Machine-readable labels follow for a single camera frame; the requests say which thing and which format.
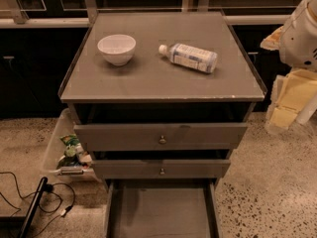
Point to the metal railing frame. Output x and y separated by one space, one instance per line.
238 12

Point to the green snack bag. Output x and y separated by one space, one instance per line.
70 140

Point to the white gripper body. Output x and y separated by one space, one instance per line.
299 44

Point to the grey drawer cabinet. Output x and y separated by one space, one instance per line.
150 89

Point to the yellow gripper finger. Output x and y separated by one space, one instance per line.
272 41
293 99

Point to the black flat bar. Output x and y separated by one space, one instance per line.
33 208

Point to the grey middle drawer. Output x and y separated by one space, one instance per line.
160 169

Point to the grey drawer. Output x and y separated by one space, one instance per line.
160 137
162 208
160 169

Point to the clear plastic storage bin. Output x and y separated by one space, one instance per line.
55 152

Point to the white ceramic bowl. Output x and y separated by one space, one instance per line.
117 49

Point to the blue label plastic bottle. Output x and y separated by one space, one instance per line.
189 56

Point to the grey top drawer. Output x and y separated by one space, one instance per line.
160 137

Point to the grey bottom drawer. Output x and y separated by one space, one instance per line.
162 208

